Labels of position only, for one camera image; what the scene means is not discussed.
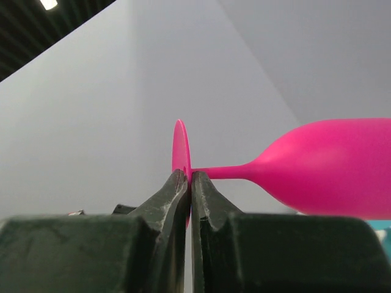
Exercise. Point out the magenta wine glass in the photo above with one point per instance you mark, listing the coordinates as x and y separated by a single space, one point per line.
337 167

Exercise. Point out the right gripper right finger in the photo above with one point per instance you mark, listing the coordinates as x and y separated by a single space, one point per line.
234 251

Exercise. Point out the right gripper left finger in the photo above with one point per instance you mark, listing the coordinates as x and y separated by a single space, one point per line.
141 251

